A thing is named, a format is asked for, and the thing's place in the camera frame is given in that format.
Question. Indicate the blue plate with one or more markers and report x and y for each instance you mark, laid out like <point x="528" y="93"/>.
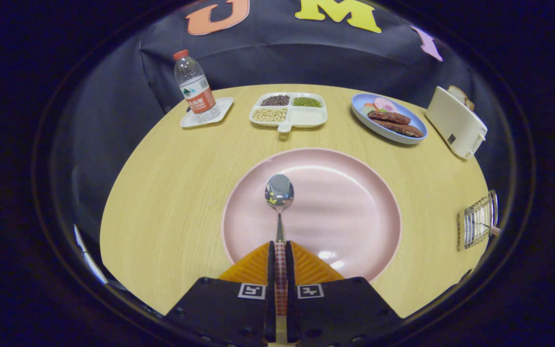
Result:
<point x="378" y="131"/>

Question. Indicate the brown meat strip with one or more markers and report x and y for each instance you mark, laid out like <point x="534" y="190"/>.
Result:
<point x="400" y="128"/>
<point x="388" y="117"/>

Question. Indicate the pale soybeans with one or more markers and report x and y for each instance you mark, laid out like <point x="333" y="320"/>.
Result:
<point x="270" y="114"/>

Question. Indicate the clear water bottle red label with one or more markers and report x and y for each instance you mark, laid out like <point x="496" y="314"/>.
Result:
<point x="193" y="84"/>

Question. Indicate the pink plate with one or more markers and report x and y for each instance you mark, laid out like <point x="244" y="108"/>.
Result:
<point x="345" y="212"/>

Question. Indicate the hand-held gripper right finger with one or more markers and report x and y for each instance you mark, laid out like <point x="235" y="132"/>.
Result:
<point x="289" y="270"/>

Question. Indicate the white square coaster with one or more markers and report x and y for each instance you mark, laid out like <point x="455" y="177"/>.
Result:
<point x="219" y="108"/>

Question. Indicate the pink ham slice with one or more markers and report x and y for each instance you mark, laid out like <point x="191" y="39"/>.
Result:
<point x="384" y="104"/>

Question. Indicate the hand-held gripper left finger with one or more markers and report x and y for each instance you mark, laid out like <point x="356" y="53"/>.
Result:
<point x="271" y="270"/>

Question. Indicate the green mung beans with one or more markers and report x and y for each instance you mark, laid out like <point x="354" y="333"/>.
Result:
<point x="306" y="101"/>

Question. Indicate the green lettuce leaf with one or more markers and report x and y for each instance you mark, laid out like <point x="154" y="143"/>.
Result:
<point x="365" y="111"/>

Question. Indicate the white divided tray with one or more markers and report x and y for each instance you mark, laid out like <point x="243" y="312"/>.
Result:
<point x="309" y="117"/>

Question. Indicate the dark red beans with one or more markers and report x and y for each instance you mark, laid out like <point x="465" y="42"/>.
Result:
<point x="275" y="100"/>

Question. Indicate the white toaster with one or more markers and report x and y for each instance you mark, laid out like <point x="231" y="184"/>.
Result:
<point x="453" y="120"/>

